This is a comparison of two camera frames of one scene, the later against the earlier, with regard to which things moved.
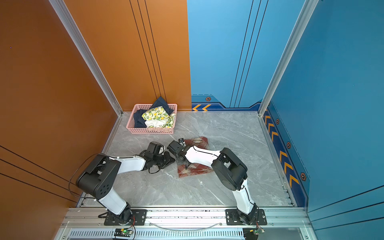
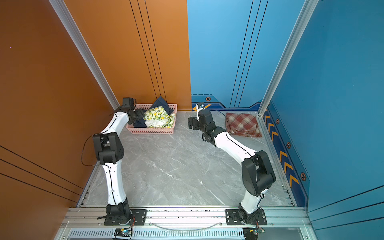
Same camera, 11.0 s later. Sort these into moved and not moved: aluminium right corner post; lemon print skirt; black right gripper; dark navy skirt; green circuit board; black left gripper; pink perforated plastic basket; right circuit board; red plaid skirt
Moved: red plaid skirt; black right gripper; black left gripper
Not moved: pink perforated plastic basket; aluminium right corner post; green circuit board; dark navy skirt; right circuit board; lemon print skirt
